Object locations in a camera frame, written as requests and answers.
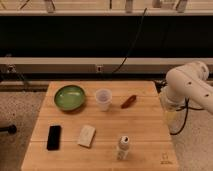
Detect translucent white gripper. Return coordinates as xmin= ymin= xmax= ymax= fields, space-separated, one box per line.
xmin=159 ymin=88 xmax=185 ymax=126

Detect small clear bottle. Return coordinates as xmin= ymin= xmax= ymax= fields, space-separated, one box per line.
xmin=117 ymin=136 xmax=130 ymax=160

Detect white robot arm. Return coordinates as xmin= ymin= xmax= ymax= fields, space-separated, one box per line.
xmin=159 ymin=61 xmax=213 ymax=115

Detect brown red chili pepper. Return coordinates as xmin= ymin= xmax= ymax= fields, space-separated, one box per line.
xmin=121 ymin=95 xmax=137 ymax=109

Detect clear plastic cup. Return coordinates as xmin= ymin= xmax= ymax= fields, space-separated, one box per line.
xmin=95 ymin=89 xmax=112 ymax=111

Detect green ceramic bowl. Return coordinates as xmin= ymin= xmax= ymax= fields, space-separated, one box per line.
xmin=54 ymin=85 xmax=86 ymax=111

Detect black rectangular phone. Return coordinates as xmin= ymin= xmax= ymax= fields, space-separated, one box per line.
xmin=47 ymin=125 xmax=61 ymax=150

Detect black round knob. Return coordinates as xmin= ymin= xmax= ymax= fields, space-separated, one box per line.
xmin=0 ymin=125 xmax=17 ymax=134

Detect black hanging cable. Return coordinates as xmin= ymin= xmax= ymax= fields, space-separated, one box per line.
xmin=111 ymin=7 xmax=148 ymax=74

